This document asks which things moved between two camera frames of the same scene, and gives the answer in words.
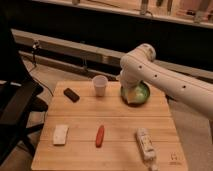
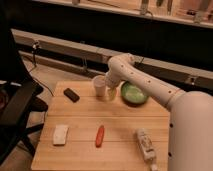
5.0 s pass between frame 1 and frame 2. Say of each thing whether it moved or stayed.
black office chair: stayed
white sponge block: stayed
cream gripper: moved
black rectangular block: stayed
